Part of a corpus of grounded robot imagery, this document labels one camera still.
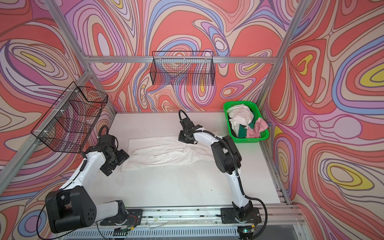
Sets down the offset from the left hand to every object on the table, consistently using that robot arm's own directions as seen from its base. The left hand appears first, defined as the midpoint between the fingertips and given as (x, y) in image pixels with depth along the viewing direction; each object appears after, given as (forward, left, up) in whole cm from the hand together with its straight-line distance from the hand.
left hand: (123, 161), depth 85 cm
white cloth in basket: (+33, -73, +4) cm, 80 cm away
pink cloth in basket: (+26, -86, +1) cm, 90 cm away
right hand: (+17, -34, -6) cm, 38 cm away
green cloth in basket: (+21, -73, 0) cm, 76 cm away
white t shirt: (+10, -14, -7) cm, 18 cm away
